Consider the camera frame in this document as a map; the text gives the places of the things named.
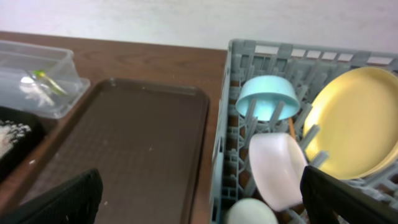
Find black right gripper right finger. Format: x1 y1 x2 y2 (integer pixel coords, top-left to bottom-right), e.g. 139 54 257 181
300 166 397 224

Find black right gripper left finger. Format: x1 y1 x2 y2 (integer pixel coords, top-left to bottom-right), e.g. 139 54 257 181
1 169 103 224

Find pink bowl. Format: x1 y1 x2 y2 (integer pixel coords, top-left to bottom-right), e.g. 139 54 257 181
249 133 307 212

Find yellow round plate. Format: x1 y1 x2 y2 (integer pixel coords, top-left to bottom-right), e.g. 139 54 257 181
303 67 397 180

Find white cup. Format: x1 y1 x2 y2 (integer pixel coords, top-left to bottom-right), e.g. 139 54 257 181
223 198 279 224

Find rice food leftovers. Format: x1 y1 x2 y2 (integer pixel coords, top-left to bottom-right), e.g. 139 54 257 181
1 120 32 157

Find blue bowl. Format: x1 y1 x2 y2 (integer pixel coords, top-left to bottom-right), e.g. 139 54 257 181
235 75 301 121

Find green snack wrapper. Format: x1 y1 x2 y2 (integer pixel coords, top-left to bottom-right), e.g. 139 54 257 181
30 70 68 96

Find black food waste tray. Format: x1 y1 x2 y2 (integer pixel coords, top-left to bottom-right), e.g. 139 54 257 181
1 106 47 182

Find white crumpled paper waste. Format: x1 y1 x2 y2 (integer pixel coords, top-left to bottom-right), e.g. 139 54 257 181
19 77 55 107

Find grey dishwasher rack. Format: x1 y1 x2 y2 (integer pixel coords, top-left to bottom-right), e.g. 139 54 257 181
210 39 397 223

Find clear plastic waste bin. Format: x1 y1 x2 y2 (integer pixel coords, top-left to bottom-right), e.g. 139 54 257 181
1 40 90 119

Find brown serving tray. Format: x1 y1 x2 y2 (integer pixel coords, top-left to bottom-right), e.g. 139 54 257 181
16 79 209 224

